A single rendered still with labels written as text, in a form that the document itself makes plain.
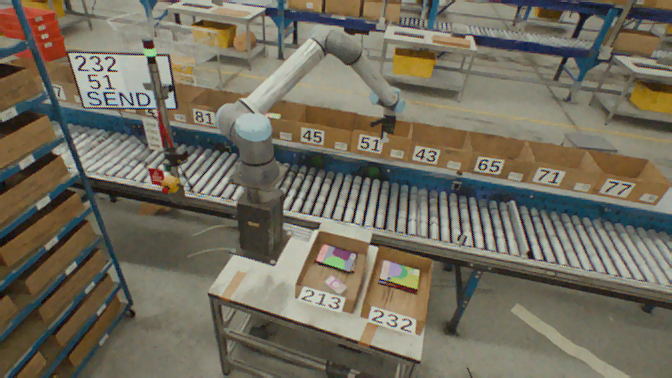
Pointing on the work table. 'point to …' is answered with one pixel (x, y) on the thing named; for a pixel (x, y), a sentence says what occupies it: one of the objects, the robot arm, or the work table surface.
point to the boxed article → (335, 286)
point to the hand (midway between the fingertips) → (380, 143)
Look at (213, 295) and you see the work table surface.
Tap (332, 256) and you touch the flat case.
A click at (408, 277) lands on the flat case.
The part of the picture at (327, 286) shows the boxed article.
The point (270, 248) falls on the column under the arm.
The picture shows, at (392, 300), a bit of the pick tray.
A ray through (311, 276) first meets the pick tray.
